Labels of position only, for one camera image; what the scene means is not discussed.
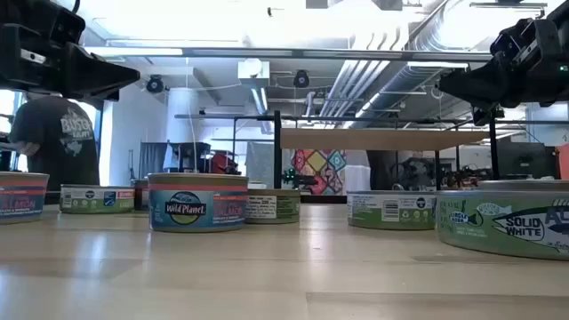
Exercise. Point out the grey curtain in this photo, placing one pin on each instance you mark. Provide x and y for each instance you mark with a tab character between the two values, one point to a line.
153	160

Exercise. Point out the green solid white albacore can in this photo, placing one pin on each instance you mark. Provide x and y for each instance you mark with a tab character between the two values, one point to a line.
524	185
502	226

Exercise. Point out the black equipment stand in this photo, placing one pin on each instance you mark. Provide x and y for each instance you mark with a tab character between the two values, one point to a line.
193	155

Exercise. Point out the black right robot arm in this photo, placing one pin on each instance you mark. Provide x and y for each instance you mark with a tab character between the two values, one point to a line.
561	9

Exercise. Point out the black ceiling camera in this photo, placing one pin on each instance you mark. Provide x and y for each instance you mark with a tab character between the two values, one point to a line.
154	84
301	80

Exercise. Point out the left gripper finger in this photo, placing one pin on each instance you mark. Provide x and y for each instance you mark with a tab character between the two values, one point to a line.
98	71
98	94

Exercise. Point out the orange panel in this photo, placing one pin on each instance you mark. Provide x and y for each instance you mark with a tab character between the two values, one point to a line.
563	162

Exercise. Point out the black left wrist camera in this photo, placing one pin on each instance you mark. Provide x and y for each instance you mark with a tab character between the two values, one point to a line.
40	22

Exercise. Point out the white ceiling box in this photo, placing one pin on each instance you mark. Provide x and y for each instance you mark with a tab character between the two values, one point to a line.
253	69

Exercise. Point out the colourful patchwork quilt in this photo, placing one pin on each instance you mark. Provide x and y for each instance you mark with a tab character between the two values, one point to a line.
318	171

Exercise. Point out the white bin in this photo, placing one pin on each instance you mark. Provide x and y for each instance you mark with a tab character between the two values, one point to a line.
358	178

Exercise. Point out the green can with gold lid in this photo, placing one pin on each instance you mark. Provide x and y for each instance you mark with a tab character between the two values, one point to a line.
273	206

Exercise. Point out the red equipment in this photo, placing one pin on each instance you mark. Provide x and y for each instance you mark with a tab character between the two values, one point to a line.
221	163

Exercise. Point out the black background robot arm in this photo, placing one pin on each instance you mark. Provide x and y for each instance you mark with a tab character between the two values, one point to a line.
298	178

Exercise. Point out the blue red salmon can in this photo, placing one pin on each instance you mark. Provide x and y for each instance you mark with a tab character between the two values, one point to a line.
22	200
197	204
141	195

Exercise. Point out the dark cabinet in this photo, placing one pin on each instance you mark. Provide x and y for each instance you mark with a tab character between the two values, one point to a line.
526	160

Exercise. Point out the grey ceiling beam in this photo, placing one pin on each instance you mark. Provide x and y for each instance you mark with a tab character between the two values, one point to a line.
266	53

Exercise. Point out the Bumble Bee light tuna can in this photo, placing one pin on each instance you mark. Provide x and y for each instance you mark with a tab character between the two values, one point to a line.
391	211
95	200

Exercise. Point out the person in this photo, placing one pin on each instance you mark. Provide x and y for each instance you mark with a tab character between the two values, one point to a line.
58	146

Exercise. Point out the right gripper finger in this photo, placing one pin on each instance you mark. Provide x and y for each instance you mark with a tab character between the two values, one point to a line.
475	86

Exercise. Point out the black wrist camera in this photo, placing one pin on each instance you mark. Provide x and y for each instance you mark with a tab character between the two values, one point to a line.
40	22
533	37

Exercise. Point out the wooden shelf with black frame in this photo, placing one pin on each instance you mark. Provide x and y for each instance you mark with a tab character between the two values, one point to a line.
378	138

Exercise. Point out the silver ventilation duct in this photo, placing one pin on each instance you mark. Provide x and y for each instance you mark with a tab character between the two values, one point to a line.
400	80

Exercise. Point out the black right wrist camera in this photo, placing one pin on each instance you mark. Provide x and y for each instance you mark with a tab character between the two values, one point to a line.
533	37

